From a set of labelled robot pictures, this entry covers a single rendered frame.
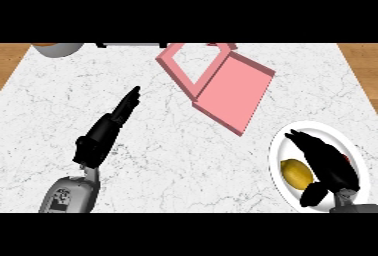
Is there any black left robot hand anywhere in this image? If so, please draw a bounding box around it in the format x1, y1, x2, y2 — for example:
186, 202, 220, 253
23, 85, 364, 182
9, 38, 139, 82
71, 85, 143, 169

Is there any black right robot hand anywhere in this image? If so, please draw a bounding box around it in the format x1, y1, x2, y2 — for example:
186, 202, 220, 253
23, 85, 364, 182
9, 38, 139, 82
283, 128, 361, 208

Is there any yellow lemon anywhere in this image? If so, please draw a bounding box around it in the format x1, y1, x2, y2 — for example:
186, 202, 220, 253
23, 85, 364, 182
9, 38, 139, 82
279, 158, 314, 191

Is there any white round plate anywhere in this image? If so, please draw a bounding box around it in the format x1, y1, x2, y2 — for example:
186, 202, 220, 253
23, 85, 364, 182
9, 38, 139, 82
267, 120, 372, 214

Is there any pink open cardboard box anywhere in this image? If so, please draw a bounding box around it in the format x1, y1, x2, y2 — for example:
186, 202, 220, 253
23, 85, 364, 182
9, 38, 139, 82
155, 43, 277, 137

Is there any grey round bowl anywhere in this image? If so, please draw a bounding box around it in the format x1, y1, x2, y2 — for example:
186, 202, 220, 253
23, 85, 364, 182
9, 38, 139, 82
29, 43, 85, 59

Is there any pale appliance with black feet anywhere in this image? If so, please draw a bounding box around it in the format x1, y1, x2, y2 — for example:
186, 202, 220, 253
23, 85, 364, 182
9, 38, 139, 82
94, 43, 170, 49

